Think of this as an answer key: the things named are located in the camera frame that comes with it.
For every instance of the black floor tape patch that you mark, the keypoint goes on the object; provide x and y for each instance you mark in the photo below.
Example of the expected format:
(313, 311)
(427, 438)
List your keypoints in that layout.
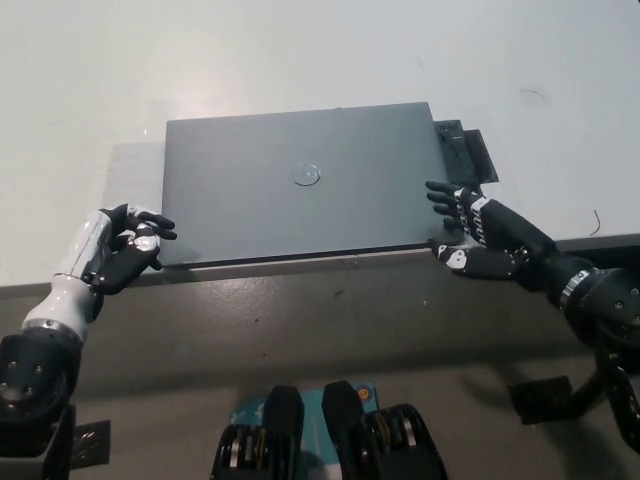
(94, 445)
(537, 400)

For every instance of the black teal robot body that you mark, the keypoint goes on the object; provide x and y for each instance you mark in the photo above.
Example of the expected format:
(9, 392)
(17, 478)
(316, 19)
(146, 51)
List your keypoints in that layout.
(350, 440)

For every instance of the thin curved black thread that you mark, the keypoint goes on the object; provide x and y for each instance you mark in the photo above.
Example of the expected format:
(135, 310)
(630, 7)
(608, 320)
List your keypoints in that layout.
(533, 94)

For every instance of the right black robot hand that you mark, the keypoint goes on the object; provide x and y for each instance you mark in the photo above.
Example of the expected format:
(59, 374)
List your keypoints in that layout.
(492, 235)

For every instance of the dark grey laptop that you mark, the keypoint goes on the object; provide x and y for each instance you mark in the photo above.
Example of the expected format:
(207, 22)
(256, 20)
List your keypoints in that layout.
(300, 200)

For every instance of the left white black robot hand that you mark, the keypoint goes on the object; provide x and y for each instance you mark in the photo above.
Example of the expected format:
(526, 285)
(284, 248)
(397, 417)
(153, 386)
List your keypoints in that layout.
(115, 267)

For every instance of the black table leg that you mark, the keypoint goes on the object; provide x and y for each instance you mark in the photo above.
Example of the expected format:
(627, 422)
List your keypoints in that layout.
(582, 397)

